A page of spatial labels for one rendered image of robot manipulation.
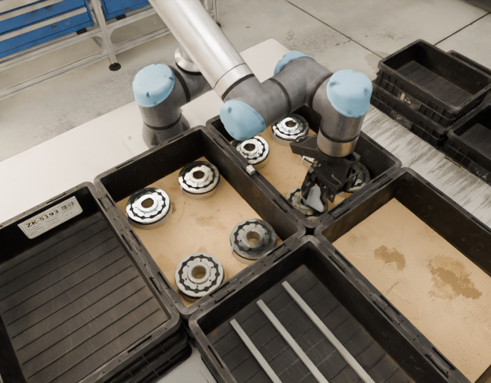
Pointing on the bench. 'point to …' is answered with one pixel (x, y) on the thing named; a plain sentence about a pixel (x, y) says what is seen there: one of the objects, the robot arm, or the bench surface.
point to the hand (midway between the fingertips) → (314, 197)
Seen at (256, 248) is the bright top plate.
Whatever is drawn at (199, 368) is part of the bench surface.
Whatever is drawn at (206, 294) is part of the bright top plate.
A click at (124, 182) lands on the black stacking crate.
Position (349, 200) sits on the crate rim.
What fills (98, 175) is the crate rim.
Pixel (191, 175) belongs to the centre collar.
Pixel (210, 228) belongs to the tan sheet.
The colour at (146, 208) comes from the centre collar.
